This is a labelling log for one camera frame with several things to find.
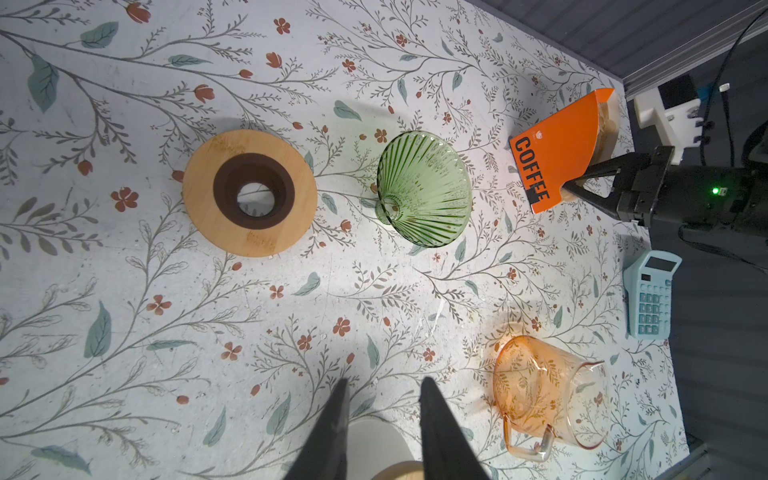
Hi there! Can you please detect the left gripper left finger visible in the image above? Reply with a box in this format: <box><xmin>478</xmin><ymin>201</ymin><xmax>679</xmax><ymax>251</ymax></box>
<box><xmin>284</xmin><ymin>379</ymin><xmax>350</xmax><ymax>480</ymax></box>

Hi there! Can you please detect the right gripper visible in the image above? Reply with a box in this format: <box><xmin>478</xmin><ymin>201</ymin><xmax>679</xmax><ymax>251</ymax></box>
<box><xmin>563</xmin><ymin>124</ymin><xmax>767</xmax><ymax>237</ymax></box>

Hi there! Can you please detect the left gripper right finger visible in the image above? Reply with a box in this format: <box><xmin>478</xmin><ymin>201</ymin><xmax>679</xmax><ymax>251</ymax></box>
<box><xmin>419</xmin><ymin>377</ymin><xmax>489</xmax><ymax>480</ymax></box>

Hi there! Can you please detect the orange coffee filter box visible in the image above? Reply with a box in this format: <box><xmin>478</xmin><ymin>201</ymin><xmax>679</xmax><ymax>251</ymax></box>
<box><xmin>509</xmin><ymin>88</ymin><xmax>621</xmax><ymax>214</ymax></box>

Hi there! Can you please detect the orange glass pitcher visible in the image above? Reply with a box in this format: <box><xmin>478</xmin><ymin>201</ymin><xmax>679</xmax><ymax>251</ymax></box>
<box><xmin>492</xmin><ymin>335</ymin><xmax>611</xmax><ymax>463</ymax></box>

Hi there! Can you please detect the green glass dripper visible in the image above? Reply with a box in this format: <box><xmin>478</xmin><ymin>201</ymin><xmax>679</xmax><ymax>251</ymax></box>
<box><xmin>376</xmin><ymin>131</ymin><xmax>472</xmax><ymax>248</ymax></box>

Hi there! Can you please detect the white frosted mug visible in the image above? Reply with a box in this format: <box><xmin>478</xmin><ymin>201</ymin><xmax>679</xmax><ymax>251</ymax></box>
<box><xmin>347</xmin><ymin>418</ymin><xmax>414</xmax><ymax>480</ymax></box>

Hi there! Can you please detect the light blue calculator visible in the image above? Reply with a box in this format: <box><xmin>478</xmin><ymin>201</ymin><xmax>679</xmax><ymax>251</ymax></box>
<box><xmin>623</xmin><ymin>250</ymin><xmax>682</xmax><ymax>341</ymax></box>

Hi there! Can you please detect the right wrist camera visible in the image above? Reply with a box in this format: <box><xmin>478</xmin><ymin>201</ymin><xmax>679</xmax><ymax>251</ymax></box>
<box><xmin>633</xmin><ymin>74</ymin><xmax>705</xmax><ymax>166</ymax></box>

